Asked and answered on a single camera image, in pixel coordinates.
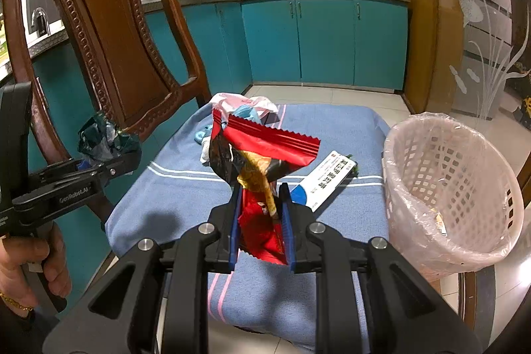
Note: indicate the person's left hand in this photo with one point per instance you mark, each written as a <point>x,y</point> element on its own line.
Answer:
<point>16,267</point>

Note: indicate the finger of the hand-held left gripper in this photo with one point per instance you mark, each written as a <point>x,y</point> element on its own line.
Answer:
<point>85,165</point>
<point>120,167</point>

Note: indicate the black kettle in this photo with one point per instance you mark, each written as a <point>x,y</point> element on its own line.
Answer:
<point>40,22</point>

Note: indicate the etched glass sliding door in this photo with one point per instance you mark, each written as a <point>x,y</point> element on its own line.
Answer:
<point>489,26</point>

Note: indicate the dark wrapper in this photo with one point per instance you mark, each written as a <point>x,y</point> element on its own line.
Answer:
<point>103,138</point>

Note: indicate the white and blue box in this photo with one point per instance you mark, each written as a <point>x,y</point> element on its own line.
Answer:
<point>323,184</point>

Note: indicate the pink and white plastic bag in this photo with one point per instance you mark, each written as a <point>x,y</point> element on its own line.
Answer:
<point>232,101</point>

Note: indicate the small blue scrap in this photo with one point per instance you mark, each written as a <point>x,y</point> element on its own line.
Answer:
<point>200,136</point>

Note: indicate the pink plastic waste basket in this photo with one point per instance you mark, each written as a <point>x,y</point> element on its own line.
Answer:
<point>439,188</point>

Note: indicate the carved wooden chair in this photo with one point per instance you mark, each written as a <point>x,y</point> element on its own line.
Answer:
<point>116,47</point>

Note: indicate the blue face mask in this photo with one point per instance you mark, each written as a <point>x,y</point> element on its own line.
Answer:
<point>249,113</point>

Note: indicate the red snack wrapper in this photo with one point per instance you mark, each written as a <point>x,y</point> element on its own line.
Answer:
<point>265,138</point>

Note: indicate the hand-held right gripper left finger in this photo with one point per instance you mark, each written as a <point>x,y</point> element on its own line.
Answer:
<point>235,229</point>

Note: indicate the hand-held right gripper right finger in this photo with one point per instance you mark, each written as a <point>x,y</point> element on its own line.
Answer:
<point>289,229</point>

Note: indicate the teal kitchen cabinets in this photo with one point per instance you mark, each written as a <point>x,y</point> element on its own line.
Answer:
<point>323,43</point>

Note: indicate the blue striped towel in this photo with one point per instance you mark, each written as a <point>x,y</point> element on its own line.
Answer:
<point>174,192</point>

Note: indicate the yellow toy truck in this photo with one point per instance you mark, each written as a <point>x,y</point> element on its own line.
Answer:
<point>526,106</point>

